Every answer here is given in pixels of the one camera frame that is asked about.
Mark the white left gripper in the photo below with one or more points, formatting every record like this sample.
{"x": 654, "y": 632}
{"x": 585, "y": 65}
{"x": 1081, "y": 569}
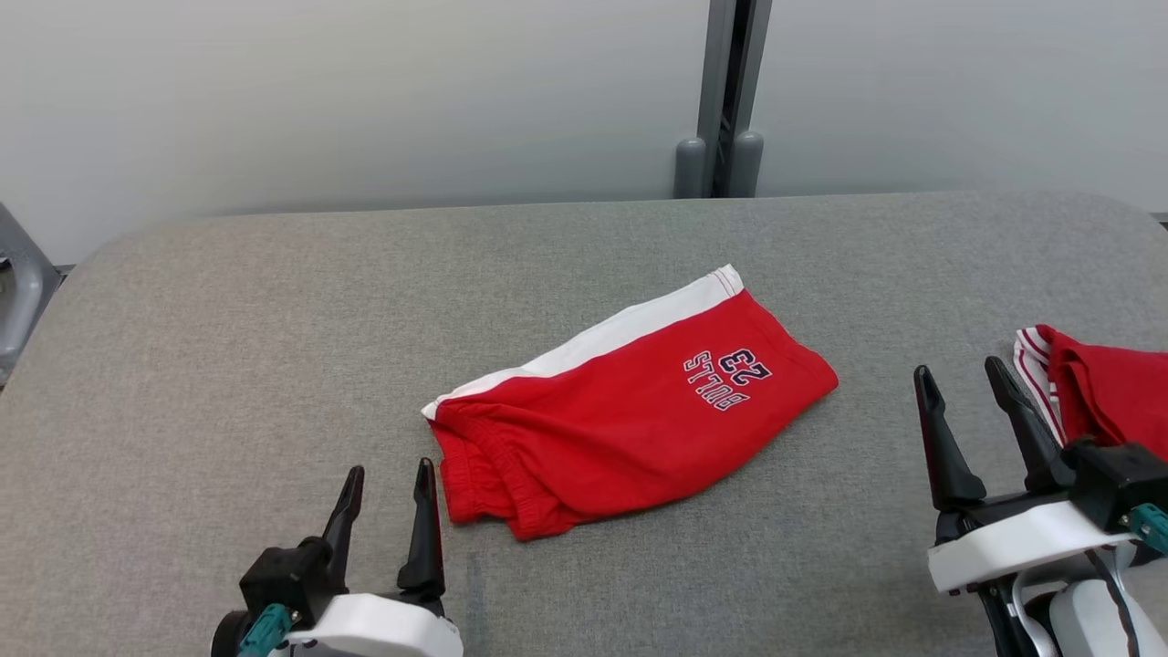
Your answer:
{"x": 383, "y": 630}

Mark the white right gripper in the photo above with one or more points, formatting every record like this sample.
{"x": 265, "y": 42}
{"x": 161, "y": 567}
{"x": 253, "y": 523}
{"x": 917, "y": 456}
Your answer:
{"x": 1013, "y": 547}

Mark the red basketball jersey number 23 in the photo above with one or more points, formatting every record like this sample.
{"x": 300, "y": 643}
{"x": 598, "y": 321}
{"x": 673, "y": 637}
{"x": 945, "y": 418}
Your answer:
{"x": 1113, "y": 392}

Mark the red shorts with white stripe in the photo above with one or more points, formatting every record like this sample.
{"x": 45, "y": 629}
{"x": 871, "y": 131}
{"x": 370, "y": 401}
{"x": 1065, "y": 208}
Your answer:
{"x": 620, "y": 429}

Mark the grey curved chair leg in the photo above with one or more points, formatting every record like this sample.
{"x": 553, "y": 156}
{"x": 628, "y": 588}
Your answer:
{"x": 23, "y": 292}

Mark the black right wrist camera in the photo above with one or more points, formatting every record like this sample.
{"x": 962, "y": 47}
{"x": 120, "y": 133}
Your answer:
{"x": 1118, "y": 479}

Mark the grey metal post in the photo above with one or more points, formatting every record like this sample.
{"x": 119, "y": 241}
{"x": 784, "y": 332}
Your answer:
{"x": 725, "y": 91}

